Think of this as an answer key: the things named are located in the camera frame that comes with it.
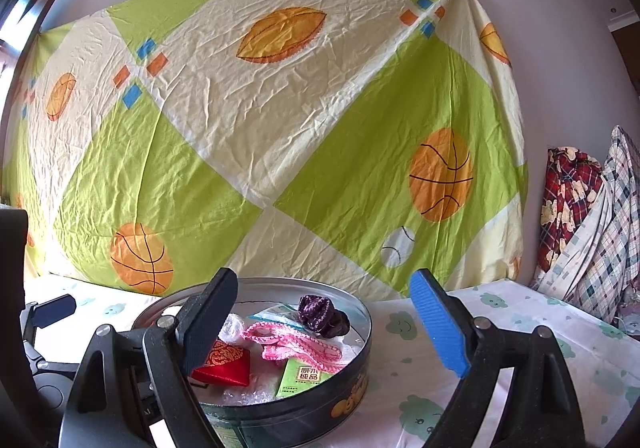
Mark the white cloth pink crochet edge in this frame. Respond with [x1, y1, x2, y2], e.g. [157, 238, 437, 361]
[242, 321, 346, 374]

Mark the clear bubble wrap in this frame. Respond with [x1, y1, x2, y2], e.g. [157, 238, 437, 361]
[220, 375, 283, 408]

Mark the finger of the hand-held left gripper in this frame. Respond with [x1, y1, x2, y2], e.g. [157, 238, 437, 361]
[22, 295, 77, 329]

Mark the checked cloth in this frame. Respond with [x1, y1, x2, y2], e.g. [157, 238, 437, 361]
[550, 125, 640, 324]

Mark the round printed cookie tin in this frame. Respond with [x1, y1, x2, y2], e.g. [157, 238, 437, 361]
[131, 277, 373, 448]

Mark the green tissue pack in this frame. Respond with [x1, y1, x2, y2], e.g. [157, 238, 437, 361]
[275, 359, 333, 399]

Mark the red embroidered pouch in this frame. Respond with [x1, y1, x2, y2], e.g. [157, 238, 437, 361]
[191, 339, 251, 386]

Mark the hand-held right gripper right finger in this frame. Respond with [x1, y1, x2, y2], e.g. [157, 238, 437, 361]
[409, 268, 587, 448]

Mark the cloud print bed sheet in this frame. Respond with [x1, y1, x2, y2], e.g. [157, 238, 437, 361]
[22, 273, 640, 448]

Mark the ball print hanging sheet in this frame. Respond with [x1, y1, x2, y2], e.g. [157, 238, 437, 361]
[0, 0, 530, 301]

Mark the cotton swab pack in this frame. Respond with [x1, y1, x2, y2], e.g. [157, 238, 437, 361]
[250, 304, 306, 329]

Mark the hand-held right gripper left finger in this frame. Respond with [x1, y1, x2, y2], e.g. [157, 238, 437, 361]
[57, 267, 240, 448]

